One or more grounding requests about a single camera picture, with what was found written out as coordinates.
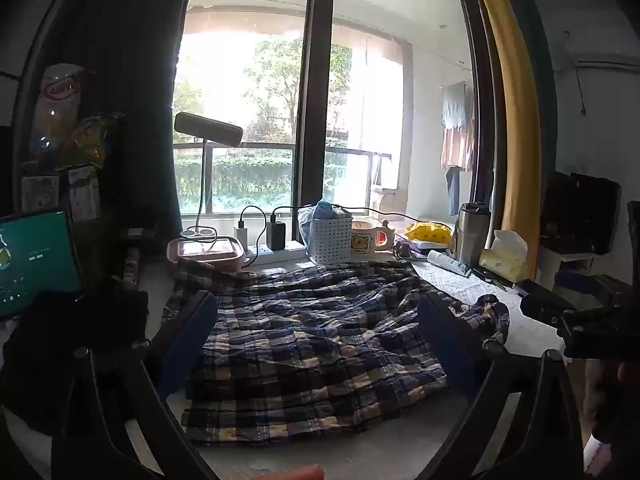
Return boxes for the hanging grey shirt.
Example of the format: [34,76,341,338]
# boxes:
[441,81,468,131]

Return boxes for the yellow tissue pack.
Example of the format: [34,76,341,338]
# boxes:
[479,230,528,283]

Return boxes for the bear print mug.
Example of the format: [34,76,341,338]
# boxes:
[350,217,396,256]

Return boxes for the white red snack bag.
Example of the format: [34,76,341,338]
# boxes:
[32,63,93,161]

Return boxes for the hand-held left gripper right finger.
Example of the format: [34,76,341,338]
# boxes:
[417,291,586,480]

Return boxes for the small white box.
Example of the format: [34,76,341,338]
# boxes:
[20,174,61,213]
[67,165,103,221]

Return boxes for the dark window frame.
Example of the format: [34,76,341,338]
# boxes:
[170,0,496,261]

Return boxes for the person's left hand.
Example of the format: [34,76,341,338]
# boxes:
[262,465,326,480]

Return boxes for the white desk lamp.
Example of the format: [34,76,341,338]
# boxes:
[173,111,244,241]

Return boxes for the black charger cable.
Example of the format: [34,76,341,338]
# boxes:
[272,205,456,223]
[239,205,268,266]

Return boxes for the clear bluish plastic bag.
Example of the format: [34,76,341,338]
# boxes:
[297,207,318,256]

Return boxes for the white textured tablecloth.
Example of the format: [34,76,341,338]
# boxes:
[135,255,566,480]

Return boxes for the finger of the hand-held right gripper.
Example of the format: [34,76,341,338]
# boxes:
[557,310,640,361]
[520,294,576,328]

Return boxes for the tablet with green screen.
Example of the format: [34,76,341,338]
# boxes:
[0,208,85,318]

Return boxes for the white perforated basket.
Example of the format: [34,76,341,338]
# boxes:
[307,210,353,265]

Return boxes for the white tube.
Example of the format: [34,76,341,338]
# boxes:
[426,250,473,277]

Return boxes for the white power strip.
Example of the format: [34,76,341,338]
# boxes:
[240,240,308,266]

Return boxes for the plaid checked shirt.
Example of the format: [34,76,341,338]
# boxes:
[162,257,511,446]

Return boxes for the yellow cloth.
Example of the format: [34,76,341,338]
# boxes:
[404,220,453,243]

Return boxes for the balcony railing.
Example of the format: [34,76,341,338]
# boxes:
[172,142,393,201]

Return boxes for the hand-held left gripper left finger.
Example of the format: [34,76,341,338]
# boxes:
[50,289,221,480]

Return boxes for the white air conditioner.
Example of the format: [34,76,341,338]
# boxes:
[570,52,640,73]

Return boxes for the hanging striped cloth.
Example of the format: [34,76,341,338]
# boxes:
[440,117,476,171]

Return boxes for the yellow curtain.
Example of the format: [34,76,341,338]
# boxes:
[465,0,543,283]

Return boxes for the hanging dark cloth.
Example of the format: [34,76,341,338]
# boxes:
[445,167,461,216]

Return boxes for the dark teal curtain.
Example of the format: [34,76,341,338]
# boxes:
[80,0,183,241]
[500,0,558,176]

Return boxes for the person's right hand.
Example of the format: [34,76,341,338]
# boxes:
[590,360,640,436]

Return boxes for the steel thermos bottle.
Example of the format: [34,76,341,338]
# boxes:
[455,202,493,268]

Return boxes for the yellow green snack bag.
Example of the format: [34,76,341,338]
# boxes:
[57,112,126,171]

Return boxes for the black charger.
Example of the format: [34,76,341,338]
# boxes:
[266,215,287,252]

